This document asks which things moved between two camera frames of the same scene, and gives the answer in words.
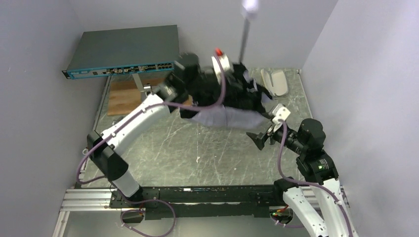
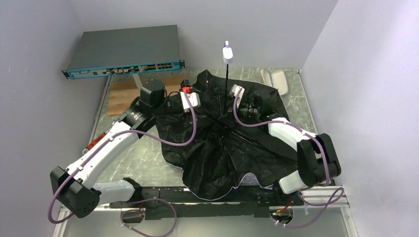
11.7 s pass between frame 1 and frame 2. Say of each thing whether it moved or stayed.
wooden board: stayed
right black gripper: moved
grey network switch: stayed
